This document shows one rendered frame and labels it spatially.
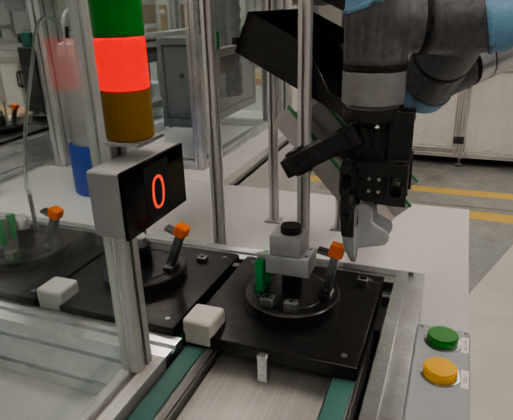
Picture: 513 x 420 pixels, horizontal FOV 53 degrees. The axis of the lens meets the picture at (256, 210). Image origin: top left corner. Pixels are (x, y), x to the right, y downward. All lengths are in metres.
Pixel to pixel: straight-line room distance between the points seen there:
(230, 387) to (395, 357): 0.22
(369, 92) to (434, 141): 4.23
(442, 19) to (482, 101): 4.15
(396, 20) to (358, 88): 0.08
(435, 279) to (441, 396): 0.47
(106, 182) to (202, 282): 0.37
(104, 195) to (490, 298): 0.77
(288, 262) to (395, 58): 0.31
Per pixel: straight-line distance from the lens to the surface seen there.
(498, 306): 1.06
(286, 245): 0.72
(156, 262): 0.88
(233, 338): 0.72
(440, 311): 1.01
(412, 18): 0.62
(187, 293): 0.82
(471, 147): 4.85
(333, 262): 0.73
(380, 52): 0.61
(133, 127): 0.54
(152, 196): 0.56
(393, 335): 0.75
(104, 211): 0.54
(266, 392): 0.72
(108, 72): 0.53
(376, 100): 0.62
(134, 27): 0.53
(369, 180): 0.65
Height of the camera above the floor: 1.39
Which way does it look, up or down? 22 degrees down
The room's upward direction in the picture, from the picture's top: 2 degrees counter-clockwise
